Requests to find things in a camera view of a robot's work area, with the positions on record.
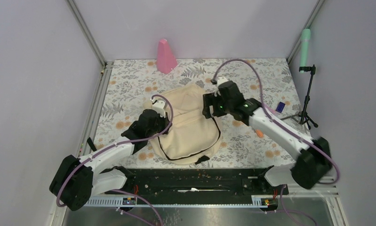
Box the aluminium cable duct rail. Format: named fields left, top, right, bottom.
left=84, top=194, right=278, bottom=208

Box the pink highlighter pen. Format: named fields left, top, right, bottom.
left=264, top=105, right=280, bottom=116

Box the black tripod stand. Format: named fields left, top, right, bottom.
left=281, top=65, right=319, bottom=129

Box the beige canvas backpack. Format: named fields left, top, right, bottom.
left=143, top=84, right=222, bottom=165

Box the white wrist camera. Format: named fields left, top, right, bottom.
left=151, top=97, right=167, bottom=118
left=210, top=77, right=230, bottom=91

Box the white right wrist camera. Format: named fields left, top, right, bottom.
left=210, top=77, right=230, bottom=91

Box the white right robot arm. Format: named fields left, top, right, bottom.
left=202, top=80, right=332, bottom=194

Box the purple toy brick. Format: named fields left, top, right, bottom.
left=276, top=102, right=285, bottom=113

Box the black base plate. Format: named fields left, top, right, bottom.
left=122, top=168, right=288, bottom=196

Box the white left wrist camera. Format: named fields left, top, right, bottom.
left=151, top=97, right=167, bottom=118

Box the orange highlighter pen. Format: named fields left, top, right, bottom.
left=255, top=129, right=264, bottom=138

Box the pink cone block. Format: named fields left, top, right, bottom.
left=156, top=39, right=178, bottom=74

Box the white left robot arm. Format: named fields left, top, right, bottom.
left=49, top=109, right=174, bottom=211

